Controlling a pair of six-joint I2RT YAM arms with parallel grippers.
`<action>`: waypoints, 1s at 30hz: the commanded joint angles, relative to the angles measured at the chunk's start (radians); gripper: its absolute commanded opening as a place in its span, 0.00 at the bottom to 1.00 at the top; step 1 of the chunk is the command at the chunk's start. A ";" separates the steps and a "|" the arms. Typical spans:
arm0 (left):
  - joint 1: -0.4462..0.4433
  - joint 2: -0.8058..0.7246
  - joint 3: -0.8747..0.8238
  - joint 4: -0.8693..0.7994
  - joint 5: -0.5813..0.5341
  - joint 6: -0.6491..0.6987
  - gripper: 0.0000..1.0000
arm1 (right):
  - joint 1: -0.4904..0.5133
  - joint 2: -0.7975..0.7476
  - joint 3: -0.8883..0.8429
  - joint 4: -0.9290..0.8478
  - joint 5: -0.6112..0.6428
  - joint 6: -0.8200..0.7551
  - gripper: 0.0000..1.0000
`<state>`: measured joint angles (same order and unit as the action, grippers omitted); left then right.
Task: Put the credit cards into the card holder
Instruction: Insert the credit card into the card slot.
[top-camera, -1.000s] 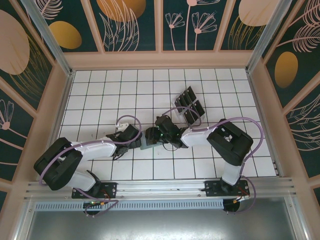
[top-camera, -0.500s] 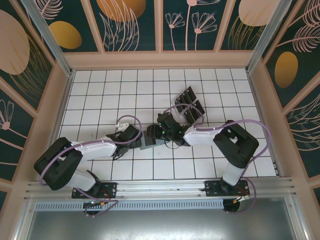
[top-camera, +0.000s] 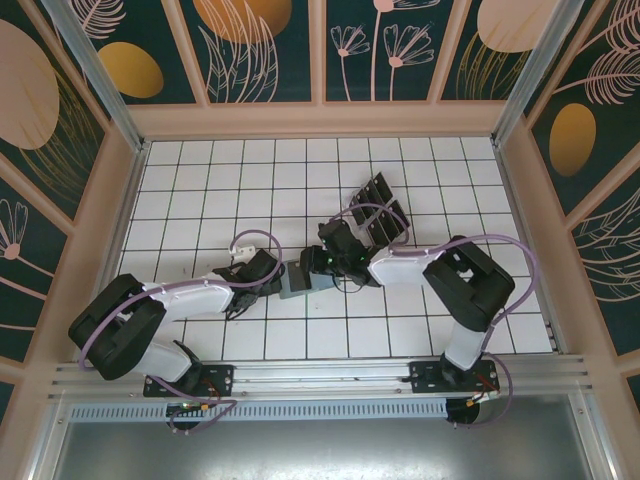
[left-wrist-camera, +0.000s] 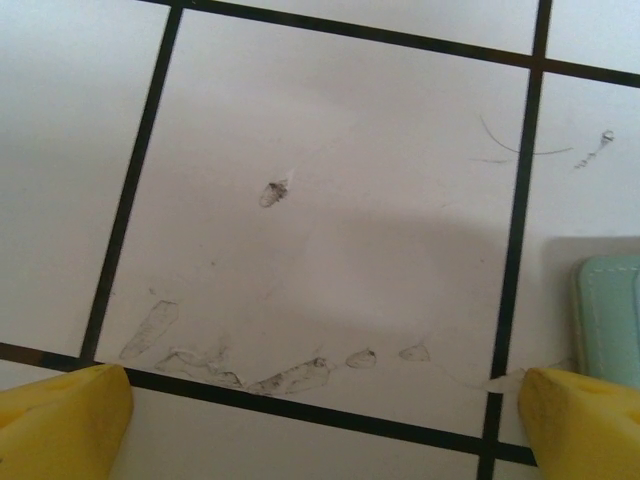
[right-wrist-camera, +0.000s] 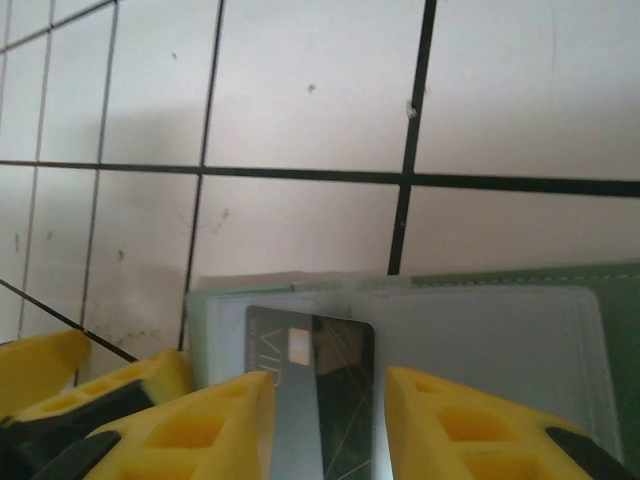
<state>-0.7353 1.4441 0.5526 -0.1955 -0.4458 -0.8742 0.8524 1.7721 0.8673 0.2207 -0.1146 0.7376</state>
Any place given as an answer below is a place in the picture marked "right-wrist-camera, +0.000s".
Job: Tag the black credit card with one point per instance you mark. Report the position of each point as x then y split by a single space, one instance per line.
340 400

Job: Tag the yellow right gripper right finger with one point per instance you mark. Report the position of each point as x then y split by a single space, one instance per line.
475 440

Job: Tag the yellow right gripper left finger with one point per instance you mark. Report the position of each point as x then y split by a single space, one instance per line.
200 440

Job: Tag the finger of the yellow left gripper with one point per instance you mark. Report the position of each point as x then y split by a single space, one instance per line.
35 360
150 380

